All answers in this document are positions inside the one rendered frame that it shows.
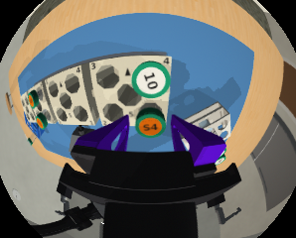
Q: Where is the white tube rack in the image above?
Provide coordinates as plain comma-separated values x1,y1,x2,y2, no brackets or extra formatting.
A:
180,101,230,151

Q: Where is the blue tube rack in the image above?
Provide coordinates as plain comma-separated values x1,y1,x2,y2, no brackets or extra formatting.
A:
24,112,45,139

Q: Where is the blue bench mat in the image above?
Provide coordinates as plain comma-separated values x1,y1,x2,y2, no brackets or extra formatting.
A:
18,13,254,160

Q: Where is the beige bucket adapter with round holes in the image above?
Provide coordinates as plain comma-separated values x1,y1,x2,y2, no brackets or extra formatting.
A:
28,80,58,124
45,63,99,126
20,91,37,123

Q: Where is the beige block with round holes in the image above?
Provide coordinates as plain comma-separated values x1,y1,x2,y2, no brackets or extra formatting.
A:
89,55,172,126

